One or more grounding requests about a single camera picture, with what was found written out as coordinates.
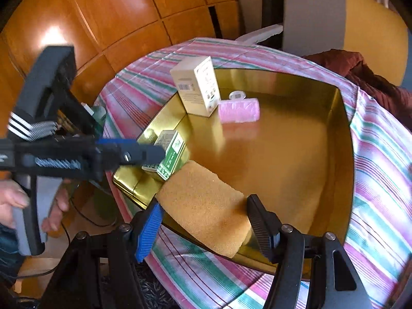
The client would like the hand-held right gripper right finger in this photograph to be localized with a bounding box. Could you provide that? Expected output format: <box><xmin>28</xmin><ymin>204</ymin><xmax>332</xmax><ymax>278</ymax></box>
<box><xmin>246</xmin><ymin>194</ymin><xmax>374</xmax><ymax>309</ymax></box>

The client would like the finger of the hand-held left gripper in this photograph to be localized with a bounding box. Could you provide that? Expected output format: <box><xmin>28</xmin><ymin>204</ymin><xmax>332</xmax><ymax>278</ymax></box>
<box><xmin>97</xmin><ymin>144</ymin><xmax>165</xmax><ymax>181</ymax></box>
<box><xmin>96</xmin><ymin>137</ymin><xmax>139</xmax><ymax>149</ymax></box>

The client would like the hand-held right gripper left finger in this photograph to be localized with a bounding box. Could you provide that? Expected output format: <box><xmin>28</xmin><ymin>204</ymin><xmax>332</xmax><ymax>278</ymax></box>
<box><xmin>39</xmin><ymin>200</ymin><xmax>165</xmax><ymax>309</ymax></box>

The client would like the green and white box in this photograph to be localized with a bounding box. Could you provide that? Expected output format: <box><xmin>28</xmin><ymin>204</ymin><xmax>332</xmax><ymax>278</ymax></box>
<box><xmin>142</xmin><ymin>130</ymin><xmax>186</xmax><ymax>181</ymax></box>

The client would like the yellow sponge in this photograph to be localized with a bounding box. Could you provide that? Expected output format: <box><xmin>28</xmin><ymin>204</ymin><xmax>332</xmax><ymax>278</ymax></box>
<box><xmin>154</xmin><ymin>160</ymin><xmax>253</xmax><ymax>259</ymax></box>

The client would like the gold metal tin box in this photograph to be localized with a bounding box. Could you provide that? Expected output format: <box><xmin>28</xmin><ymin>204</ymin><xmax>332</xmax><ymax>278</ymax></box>
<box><xmin>112</xmin><ymin>67</ymin><xmax>355</xmax><ymax>272</ymax></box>

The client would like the person's left hand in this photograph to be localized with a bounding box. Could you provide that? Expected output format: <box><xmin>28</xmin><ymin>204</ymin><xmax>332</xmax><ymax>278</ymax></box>
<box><xmin>0</xmin><ymin>179</ymin><xmax>71</xmax><ymax>232</ymax></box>

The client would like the dark patterned rug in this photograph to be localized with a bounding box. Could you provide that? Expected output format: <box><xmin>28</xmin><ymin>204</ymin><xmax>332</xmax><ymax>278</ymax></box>
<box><xmin>137</xmin><ymin>264</ymin><xmax>181</xmax><ymax>309</ymax></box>

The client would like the white carton box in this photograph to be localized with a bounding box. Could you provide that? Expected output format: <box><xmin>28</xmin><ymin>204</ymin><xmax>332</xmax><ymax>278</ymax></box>
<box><xmin>170</xmin><ymin>56</ymin><xmax>221</xmax><ymax>117</ymax></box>

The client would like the pink plastic pack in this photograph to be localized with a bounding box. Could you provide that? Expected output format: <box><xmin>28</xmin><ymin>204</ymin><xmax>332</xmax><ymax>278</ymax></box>
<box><xmin>218</xmin><ymin>97</ymin><xmax>261</xmax><ymax>123</ymax></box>

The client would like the striped tablecloth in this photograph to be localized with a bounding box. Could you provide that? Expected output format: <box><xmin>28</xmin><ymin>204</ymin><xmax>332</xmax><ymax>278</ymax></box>
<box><xmin>93</xmin><ymin>37</ymin><xmax>412</xmax><ymax>309</ymax></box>

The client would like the wooden cabinet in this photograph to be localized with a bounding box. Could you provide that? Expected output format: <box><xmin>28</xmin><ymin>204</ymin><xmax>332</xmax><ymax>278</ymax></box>
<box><xmin>0</xmin><ymin>0</ymin><xmax>240</xmax><ymax>184</ymax></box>

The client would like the dark blue denim clothing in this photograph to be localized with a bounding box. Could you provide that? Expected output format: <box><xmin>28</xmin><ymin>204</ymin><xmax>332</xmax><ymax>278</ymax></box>
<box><xmin>0</xmin><ymin>224</ymin><xmax>24</xmax><ymax>284</ymax></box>

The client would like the maroon jacket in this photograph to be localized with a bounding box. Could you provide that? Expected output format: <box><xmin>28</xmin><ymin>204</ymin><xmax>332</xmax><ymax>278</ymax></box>
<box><xmin>303</xmin><ymin>49</ymin><xmax>412</xmax><ymax>129</ymax></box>

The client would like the black rolled mat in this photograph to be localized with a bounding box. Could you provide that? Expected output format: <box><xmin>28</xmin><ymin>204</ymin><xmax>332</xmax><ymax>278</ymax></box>
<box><xmin>261</xmin><ymin>0</ymin><xmax>285</xmax><ymax>28</ymax></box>

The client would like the grey yellow blue chair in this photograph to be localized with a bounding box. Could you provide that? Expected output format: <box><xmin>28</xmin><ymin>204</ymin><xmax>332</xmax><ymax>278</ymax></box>
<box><xmin>235</xmin><ymin>0</ymin><xmax>409</xmax><ymax>87</ymax></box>

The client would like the black cable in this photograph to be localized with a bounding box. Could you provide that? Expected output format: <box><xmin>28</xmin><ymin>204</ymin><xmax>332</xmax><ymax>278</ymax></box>
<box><xmin>16</xmin><ymin>196</ymin><xmax>118</xmax><ymax>279</ymax></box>

